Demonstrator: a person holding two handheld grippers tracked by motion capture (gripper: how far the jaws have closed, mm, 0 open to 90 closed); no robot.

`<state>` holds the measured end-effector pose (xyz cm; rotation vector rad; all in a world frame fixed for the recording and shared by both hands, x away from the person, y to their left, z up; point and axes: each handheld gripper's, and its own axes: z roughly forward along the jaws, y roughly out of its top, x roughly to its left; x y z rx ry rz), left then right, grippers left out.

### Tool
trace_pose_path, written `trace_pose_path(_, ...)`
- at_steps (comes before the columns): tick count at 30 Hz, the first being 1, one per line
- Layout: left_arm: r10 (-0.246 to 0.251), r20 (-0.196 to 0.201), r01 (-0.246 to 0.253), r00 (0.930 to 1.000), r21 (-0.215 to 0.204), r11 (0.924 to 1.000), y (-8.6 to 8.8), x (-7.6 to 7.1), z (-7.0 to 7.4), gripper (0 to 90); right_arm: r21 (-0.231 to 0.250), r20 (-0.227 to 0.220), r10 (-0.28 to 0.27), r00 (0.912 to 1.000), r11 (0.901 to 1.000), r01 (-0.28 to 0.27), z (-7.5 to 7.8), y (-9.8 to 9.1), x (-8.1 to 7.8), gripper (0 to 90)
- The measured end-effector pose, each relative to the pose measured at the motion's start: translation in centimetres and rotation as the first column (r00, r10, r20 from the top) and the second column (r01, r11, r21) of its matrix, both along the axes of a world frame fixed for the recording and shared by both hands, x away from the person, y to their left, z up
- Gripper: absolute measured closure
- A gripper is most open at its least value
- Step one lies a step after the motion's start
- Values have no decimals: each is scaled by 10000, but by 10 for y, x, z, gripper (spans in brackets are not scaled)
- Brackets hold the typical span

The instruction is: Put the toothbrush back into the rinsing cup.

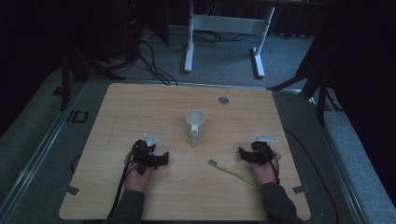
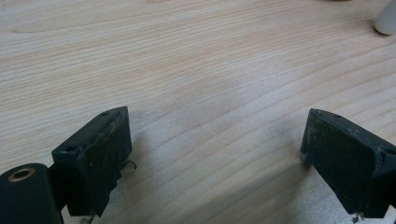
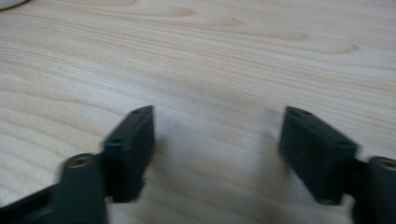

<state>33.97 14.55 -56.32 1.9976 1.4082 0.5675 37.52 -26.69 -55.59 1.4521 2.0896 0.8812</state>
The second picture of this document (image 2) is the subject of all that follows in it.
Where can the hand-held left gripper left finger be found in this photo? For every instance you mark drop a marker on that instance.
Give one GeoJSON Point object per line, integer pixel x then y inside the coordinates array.
{"type": "Point", "coordinates": [93, 155]}

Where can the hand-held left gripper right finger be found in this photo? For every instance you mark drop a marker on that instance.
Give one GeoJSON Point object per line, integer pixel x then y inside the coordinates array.
{"type": "Point", "coordinates": [345, 161]}

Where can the white cup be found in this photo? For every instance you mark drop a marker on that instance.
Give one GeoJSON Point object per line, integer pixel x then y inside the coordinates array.
{"type": "Point", "coordinates": [387, 18]}

